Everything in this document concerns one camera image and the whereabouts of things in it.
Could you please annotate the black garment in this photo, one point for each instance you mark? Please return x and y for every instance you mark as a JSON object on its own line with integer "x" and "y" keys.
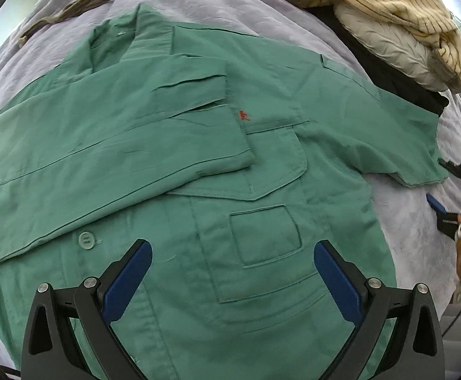
{"x": 389, "y": 79}

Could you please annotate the lavender bed blanket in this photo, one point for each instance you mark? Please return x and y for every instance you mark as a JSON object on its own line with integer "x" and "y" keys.
{"x": 222, "y": 12}

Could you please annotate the beige pleated garment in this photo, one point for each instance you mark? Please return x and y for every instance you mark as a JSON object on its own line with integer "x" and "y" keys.
{"x": 389, "y": 47}

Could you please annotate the green shirt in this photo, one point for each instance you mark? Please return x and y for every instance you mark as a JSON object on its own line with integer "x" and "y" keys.
{"x": 175, "y": 146}

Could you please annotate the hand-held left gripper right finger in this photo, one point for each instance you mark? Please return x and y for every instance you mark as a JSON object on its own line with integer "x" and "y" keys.
{"x": 339, "y": 281}

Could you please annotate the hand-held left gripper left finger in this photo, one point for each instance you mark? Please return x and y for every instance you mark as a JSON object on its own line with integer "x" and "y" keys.
{"x": 125, "y": 281}

